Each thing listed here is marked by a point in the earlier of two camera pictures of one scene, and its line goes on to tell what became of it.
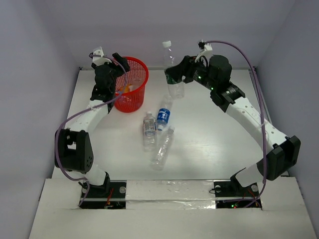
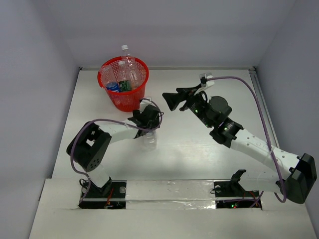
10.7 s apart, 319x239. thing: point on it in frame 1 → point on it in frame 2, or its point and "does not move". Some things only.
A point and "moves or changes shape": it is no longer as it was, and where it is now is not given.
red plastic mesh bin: [130, 86] does not move
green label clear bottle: [176, 89] → [124, 76]
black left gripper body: [115, 68] → [139, 119]
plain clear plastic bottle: [162, 150] → [129, 69]
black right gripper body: [197, 71] → [196, 103]
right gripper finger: [183, 65] → [188, 90]
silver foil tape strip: [193, 194] does not move
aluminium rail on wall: [267, 115] does not move
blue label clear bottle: [164, 113] moves or changes shape
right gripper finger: [174, 74] → [174, 99]
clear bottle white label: [149, 128] does not move
